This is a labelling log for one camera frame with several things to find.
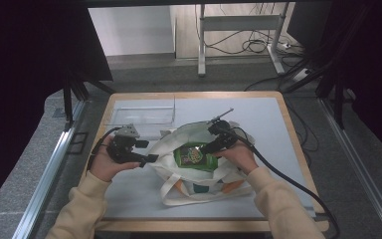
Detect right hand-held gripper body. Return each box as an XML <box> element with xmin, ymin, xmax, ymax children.
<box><xmin>208</xmin><ymin>108</ymin><xmax>239</xmax><ymax>151</ymax></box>

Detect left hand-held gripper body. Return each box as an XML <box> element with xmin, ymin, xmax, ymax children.
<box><xmin>105</xmin><ymin>122</ymin><xmax>141</xmax><ymax>164</ymax></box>

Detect green snack packet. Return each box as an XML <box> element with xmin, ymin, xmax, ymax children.
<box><xmin>173</xmin><ymin>141</ymin><xmax>219</xmax><ymax>172</ymax></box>

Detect white tote bag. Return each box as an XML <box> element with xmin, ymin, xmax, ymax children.
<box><xmin>145</xmin><ymin>119</ymin><xmax>257</xmax><ymax>207</ymax></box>

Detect clear plastic container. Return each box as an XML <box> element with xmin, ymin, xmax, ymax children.
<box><xmin>105</xmin><ymin>94</ymin><xmax>177</xmax><ymax>140</ymax></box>

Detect person's left hand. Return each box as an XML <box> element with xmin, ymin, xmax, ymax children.
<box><xmin>89</xmin><ymin>141</ymin><xmax>142</xmax><ymax>183</ymax></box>

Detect person's right hand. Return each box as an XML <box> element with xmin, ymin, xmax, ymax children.
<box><xmin>212</xmin><ymin>140</ymin><xmax>259</xmax><ymax>176</ymax></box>

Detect white table mat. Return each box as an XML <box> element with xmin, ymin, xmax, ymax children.
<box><xmin>103</xmin><ymin>97</ymin><xmax>316</xmax><ymax>220</ymax></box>

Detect wooden table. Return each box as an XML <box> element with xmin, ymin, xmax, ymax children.
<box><xmin>94</xmin><ymin>91</ymin><xmax>330</xmax><ymax>233</ymax></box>

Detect black tripod legs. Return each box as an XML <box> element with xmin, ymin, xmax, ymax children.
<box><xmin>314</xmin><ymin>66</ymin><xmax>347</xmax><ymax>130</ymax></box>
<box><xmin>63</xmin><ymin>69</ymin><xmax>115</xmax><ymax>123</ymax></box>

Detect white power strip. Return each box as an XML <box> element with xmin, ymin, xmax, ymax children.
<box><xmin>291</xmin><ymin>68</ymin><xmax>312</xmax><ymax>83</ymax></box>

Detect white metal stand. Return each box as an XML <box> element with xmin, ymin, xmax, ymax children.
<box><xmin>197</xmin><ymin>3</ymin><xmax>287</xmax><ymax>78</ymax></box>

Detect white board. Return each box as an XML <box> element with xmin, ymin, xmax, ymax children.
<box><xmin>88</xmin><ymin>6</ymin><xmax>176</xmax><ymax>57</ymax></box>

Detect black curtain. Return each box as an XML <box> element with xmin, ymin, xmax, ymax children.
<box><xmin>286</xmin><ymin>0</ymin><xmax>382</xmax><ymax>157</ymax></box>
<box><xmin>0</xmin><ymin>0</ymin><xmax>113</xmax><ymax>217</ymax></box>

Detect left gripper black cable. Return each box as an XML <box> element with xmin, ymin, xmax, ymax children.
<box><xmin>86</xmin><ymin>126</ymin><xmax>122</xmax><ymax>172</ymax></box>

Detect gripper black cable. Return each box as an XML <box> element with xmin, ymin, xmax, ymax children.
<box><xmin>86</xmin><ymin>126</ymin><xmax>122</xmax><ymax>172</ymax></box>
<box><xmin>232</xmin><ymin>127</ymin><xmax>341</xmax><ymax>239</ymax></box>

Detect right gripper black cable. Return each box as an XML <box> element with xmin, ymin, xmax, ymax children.
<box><xmin>232</xmin><ymin>127</ymin><xmax>341</xmax><ymax>239</ymax></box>

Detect aluminium rail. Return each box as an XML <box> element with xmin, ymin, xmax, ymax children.
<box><xmin>13</xmin><ymin>99</ymin><xmax>88</xmax><ymax>239</ymax></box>
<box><xmin>317</xmin><ymin>98</ymin><xmax>382</xmax><ymax>239</ymax></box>

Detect tangle of floor cables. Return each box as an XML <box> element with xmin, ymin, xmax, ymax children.
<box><xmin>195</xmin><ymin>3</ymin><xmax>306</xmax><ymax>56</ymax></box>

